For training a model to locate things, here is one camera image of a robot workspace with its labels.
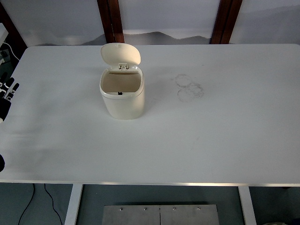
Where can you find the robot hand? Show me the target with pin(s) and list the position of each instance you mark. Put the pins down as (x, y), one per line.
(5, 107)

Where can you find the cream lidded trash bin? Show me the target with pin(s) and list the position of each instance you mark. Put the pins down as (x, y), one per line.
(124, 105)

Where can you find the mountain painting screen panel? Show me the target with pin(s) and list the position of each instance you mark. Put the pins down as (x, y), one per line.
(269, 18)
(58, 18)
(168, 16)

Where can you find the white table leg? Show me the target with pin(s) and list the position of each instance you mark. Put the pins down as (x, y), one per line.
(247, 206)
(73, 204)

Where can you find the grey metal plate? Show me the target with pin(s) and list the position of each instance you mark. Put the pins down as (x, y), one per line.
(140, 216)

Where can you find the brown wooden screen post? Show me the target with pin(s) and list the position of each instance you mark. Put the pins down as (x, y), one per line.
(118, 21)
(104, 21)
(232, 21)
(219, 21)
(11, 25)

